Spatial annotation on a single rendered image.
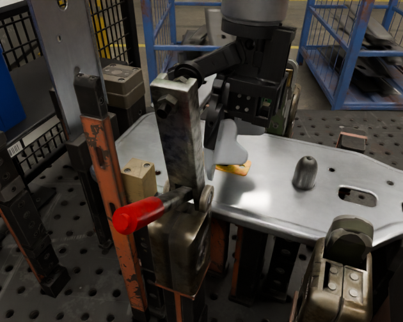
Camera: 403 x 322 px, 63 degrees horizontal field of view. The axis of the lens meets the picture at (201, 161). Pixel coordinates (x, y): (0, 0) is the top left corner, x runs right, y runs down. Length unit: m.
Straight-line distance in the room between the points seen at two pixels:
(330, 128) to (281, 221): 0.83
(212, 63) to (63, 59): 0.26
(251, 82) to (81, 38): 0.32
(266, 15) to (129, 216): 0.25
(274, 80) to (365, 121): 0.95
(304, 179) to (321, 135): 0.71
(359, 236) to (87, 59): 0.50
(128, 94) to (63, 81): 0.15
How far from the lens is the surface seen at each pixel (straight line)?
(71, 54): 0.59
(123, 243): 0.51
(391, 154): 1.20
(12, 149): 0.61
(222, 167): 0.52
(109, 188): 0.43
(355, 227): 0.33
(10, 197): 0.59
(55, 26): 0.57
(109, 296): 0.75
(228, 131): 0.43
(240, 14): 0.39
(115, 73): 0.71
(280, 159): 0.56
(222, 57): 0.42
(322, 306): 0.33
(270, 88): 0.40
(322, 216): 0.48
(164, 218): 0.38
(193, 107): 0.29
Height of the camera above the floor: 1.34
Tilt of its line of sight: 39 degrees down
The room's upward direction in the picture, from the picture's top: straight up
